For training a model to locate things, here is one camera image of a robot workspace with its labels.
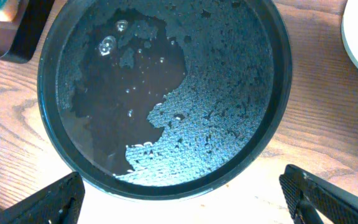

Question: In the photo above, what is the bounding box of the round black serving tray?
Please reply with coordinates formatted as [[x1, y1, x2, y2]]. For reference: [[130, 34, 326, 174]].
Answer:
[[37, 1, 292, 200]]

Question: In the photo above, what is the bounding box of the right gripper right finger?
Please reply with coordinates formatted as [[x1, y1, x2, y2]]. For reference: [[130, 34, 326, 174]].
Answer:
[[279, 164, 358, 224]]

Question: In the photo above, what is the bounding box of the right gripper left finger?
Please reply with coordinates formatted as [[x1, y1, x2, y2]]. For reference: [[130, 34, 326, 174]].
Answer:
[[0, 172, 85, 224]]

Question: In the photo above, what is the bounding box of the dark rectangular tray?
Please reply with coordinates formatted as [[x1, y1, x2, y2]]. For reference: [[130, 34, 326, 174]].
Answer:
[[0, 0, 54, 63]]

